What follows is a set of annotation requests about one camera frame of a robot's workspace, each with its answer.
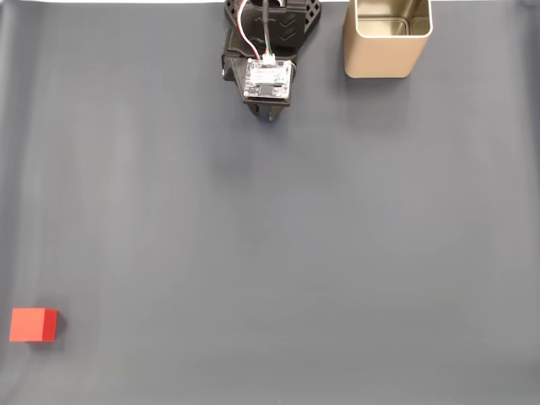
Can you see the red cube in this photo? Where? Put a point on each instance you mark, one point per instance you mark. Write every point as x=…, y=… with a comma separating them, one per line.
x=27, y=325

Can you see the gold metal square container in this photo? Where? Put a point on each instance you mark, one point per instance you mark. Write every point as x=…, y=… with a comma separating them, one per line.
x=379, y=59

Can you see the dark blue-grey table mat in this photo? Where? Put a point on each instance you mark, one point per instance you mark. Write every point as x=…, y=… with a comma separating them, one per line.
x=295, y=253

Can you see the camera board on black bracket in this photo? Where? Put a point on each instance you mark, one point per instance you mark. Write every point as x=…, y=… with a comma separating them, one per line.
x=268, y=80

